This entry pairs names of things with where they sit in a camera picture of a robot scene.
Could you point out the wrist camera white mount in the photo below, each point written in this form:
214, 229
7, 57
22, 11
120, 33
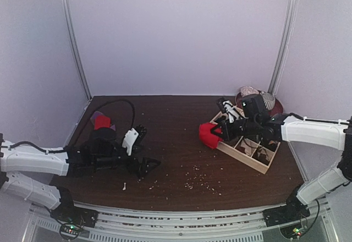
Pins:
129, 140
230, 111

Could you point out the dark red round plate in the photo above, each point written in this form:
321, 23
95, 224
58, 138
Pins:
278, 107

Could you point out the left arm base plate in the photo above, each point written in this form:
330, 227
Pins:
77, 216

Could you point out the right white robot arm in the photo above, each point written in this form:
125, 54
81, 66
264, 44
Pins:
255, 120

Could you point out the purple orange striped sock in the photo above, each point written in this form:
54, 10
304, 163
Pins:
96, 114

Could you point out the brown argyle sock roll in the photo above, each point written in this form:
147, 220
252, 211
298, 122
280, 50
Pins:
262, 156

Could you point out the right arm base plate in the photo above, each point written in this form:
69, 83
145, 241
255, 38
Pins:
284, 214

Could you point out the patterned white bowl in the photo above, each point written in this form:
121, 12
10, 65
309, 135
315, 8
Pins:
248, 90

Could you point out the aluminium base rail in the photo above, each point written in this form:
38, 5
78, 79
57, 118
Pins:
119, 224

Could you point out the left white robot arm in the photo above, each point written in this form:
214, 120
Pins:
101, 151

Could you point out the striped grey cup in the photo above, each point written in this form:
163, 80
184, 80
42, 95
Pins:
269, 100

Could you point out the red sock with striped cuff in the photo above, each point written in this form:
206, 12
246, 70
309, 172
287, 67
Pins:
102, 121

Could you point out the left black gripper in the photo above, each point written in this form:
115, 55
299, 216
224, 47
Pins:
142, 171

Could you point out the right aluminium frame post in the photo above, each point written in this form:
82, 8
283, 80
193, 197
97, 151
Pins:
283, 47

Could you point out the aluminium frame post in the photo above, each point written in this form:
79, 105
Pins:
283, 47
74, 49

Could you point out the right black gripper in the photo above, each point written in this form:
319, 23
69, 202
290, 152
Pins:
225, 128

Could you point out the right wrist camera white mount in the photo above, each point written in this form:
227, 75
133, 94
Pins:
230, 111

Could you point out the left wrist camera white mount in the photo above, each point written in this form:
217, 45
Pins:
129, 140

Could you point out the wooden compartment organiser box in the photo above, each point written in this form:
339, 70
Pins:
243, 148

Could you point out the left aluminium frame post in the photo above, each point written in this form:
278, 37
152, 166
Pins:
74, 49

